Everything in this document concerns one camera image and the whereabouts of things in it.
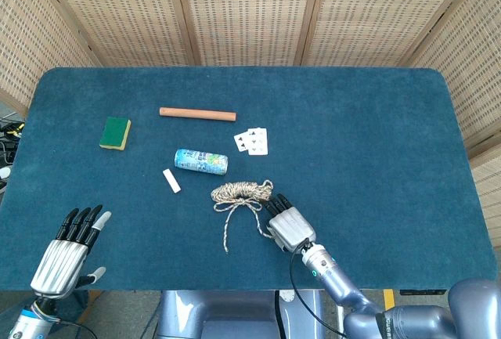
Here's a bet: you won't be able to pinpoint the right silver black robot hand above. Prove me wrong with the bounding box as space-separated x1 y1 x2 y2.
261 193 317 254

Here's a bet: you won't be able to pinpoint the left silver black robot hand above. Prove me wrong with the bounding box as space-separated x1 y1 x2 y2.
30 204 112 300

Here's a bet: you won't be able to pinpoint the beige braided rope bundle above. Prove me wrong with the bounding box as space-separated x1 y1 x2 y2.
211 179 274 254

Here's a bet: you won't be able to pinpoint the teal cloth bundle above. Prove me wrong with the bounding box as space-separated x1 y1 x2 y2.
58 290 89 316

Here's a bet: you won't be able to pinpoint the six of clubs card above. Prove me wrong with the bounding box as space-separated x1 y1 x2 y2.
247 128 269 157

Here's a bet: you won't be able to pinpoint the blue carpet table mat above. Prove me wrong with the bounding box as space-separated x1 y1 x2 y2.
0 66 498 291

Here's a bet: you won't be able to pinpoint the grey-blue robot torso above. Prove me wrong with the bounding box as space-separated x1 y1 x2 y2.
154 290 326 339

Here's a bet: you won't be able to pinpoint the small clubs playing card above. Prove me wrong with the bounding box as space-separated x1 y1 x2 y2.
233 131 251 153

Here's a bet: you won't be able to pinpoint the blue printed drink can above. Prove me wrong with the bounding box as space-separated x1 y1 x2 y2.
174 148 229 176

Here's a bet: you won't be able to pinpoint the white chalk block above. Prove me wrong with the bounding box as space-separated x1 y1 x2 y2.
162 168 182 193

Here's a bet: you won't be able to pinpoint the green yellow sponge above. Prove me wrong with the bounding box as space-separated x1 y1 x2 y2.
98 116 132 151

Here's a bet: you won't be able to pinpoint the brown wooden stick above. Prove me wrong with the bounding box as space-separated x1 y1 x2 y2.
159 106 237 123

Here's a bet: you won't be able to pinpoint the woven bamboo screen panel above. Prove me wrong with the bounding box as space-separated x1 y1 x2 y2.
297 0 482 68
171 0 326 68
33 0 200 68
0 0 99 117
406 0 501 250

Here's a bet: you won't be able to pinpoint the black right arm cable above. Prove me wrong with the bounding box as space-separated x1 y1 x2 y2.
289 239 348 339

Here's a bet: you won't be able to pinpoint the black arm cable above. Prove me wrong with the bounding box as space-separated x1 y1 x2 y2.
58 317 99 339
289 239 348 339

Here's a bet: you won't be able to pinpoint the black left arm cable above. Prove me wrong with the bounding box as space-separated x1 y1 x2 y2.
58 317 99 339

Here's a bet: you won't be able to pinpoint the tangled floor cable bundle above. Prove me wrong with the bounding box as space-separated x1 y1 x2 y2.
0 115 27 166

